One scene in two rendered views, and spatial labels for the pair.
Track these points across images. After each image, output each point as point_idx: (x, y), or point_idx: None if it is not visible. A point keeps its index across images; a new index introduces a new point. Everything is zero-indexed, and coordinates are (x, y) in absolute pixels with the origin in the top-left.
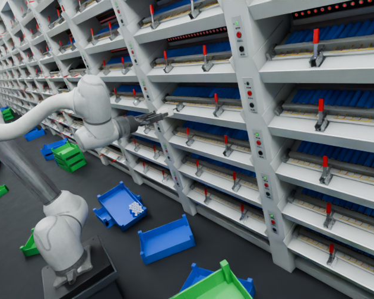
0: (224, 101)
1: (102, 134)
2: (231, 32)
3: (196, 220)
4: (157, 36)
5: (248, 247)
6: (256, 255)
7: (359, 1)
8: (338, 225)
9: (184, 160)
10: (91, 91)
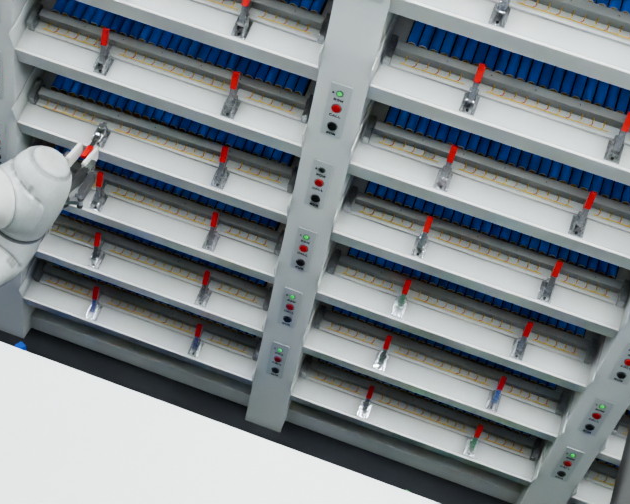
0: (230, 154)
1: (31, 255)
2: (320, 98)
3: (40, 349)
4: (105, 5)
5: (187, 396)
6: (209, 412)
7: None
8: (393, 363)
9: None
10: (60, 191)
